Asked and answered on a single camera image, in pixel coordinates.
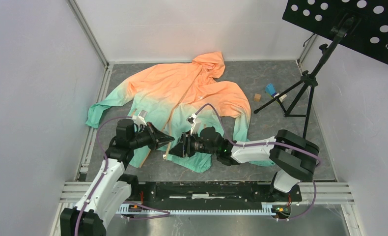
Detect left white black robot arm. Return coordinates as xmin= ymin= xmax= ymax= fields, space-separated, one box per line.
xmin=59 ymin=116 xmax=175 ymax=236

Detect small wooden cube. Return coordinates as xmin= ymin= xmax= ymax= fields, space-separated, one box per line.
xmin=253 ymin=93 xmax=261 ymax=102

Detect blue block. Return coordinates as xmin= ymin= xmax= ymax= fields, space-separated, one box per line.
xmin=265 ymin=84 xmax=277 ymax=97

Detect orange and mint hooded jacket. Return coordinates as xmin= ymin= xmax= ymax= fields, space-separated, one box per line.
xmin=84 ymin=52 xmax=276 ymax=173

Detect black perforated tray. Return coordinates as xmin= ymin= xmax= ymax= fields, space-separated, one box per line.
xmin=282 ymin=0 xmax=388 ymax=65

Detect white slotted cable duct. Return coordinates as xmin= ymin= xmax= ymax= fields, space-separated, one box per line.
xmin=114 ymin=204 xmax=276 ymax=216

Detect purple cable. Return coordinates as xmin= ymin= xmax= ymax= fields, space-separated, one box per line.
xmin=74 ymin=117 xmax=171 ymax=236
xmin=195 ymin=103 xmax=322 ymax=222

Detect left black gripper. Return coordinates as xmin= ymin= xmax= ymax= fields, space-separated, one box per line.
xmin=129 ymin=121 xmax=174 ymax=150

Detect black tripod stand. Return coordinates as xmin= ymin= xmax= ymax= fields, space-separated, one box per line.
xmin=253 ymin=16 xmax=357 ymax=138

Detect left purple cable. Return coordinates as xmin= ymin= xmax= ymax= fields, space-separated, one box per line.
xmin=74 ymin=117 xmax=171 ymax=236

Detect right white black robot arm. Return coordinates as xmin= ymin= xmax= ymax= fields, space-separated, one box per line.
xmin=170 ymin=127 xmax=320 ymax=201

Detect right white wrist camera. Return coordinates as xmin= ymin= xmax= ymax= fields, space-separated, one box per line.
xmin=187 ymin=113 xmax=201 ymax=134

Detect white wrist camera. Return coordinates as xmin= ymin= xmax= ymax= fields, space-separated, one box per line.
xmin=187 ymin=113 xmax=201 ymax=134
xmin=132 ymin=110 xmax=147 ymax=126

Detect small white block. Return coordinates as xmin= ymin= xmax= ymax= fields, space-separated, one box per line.
xmin=275 ymin=93 xmax=287 ymax=102

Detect aluminium frame rail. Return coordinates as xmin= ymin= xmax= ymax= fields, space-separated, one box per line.
xmin=59 ymin=181 xmax=355 ymax=205

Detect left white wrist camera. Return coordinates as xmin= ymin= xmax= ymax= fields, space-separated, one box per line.
xmin=132 ymin=110 xmax=147 ymax=126

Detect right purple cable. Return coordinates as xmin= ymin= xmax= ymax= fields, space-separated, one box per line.
xmin=195 ymin=103 xmax=322 ymax=222

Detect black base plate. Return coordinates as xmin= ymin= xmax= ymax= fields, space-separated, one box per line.
xmin=128 ymin=181 xmax=302 ymax=210

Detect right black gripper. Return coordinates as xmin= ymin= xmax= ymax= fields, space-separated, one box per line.
xmin=168 ymin=130 xmax=218 ymax=158

